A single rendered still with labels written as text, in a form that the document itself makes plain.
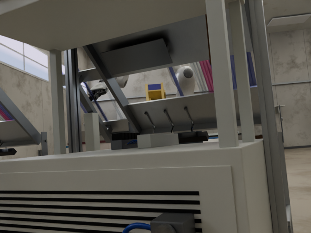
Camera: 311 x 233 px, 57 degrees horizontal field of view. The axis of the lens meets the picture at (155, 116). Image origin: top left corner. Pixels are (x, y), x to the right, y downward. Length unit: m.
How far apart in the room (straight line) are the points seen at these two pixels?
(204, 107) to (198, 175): 0.92
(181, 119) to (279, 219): 0.75
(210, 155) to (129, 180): 0.17
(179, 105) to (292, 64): 10.59
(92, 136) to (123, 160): 1.08
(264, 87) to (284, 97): 10.65
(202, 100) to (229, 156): 0.90
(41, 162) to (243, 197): 0.46
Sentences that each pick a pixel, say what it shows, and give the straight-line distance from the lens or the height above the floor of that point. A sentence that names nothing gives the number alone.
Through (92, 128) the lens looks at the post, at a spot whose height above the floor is 0.74.
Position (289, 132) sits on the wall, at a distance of 11.53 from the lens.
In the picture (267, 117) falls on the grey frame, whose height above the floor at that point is 0.69.
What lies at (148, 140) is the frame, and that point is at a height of 0.64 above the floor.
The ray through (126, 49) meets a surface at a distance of 1.25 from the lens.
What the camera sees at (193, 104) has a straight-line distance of 1.41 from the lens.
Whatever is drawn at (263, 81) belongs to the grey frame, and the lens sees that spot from 0.94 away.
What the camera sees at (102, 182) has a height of 0.56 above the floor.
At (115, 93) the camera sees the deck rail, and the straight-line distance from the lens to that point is 1.44.
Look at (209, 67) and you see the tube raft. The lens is 1.28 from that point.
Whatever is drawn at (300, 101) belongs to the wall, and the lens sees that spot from 11.74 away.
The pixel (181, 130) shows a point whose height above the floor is 0.69.
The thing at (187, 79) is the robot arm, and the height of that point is 1.02.
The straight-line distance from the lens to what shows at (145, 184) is 0.57.
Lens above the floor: 0.64
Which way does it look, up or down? 5 degrees up
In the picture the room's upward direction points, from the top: 4 degrees counter-clockwise
